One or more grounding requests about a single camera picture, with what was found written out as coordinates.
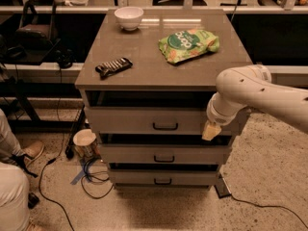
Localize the blue tape strip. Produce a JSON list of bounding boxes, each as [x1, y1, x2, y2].
[[70, 159, 86, 185]]

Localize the black bag on shelf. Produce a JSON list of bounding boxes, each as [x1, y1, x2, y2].
[[15, 0, 58, 50]]

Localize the grey top drawer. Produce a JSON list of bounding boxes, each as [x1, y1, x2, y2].
[[84, 106, 252, 137]]

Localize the person leg beige trousers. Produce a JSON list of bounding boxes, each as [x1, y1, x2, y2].
[[0, 110, 30, 231]]

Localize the grey middle drawer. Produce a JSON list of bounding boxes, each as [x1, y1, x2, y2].
[[98, 144, 231, 165]]

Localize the brown shoe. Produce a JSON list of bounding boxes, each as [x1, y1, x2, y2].
[[22, 141, 44, 167]]

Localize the black floor cable right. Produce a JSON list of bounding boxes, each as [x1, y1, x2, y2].
[[230, 194, 308, 229]]

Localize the black striped snack bar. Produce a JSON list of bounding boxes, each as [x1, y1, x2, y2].
[[95, 58, 133, 79]]

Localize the black floor plate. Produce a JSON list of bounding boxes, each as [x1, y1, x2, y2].
[[215, 175, 232, 198]]

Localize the black floor cable left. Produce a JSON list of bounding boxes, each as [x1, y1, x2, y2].
[[38, 69, 115, 231]]

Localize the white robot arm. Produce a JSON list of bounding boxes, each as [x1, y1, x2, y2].
[[202, 64, 308, 141]]

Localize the grey bottom drawer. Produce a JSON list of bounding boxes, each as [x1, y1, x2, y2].
[[108, 169, 218, 186]]

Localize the grey drawer cabinet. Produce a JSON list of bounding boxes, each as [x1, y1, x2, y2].
[[75, 8, 251, 176]]

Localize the black floor cable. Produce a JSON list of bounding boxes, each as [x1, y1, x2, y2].
[[230, 194, 308, 229], [38, 69, 115, 231]]

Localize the green chip bag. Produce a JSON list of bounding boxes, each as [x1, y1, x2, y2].
[[158, 29, 219, 64]]

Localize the grey drawer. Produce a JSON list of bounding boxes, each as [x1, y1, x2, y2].
[[108, 169, 218, 186], [98, 144, 231, 165], [84, 106, 252, 137]]

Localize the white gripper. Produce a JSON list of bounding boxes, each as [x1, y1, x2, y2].
[[202, 92, 244, 141]]

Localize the white bowl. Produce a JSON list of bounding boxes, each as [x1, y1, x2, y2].
[[115, 7, 143, 31]]

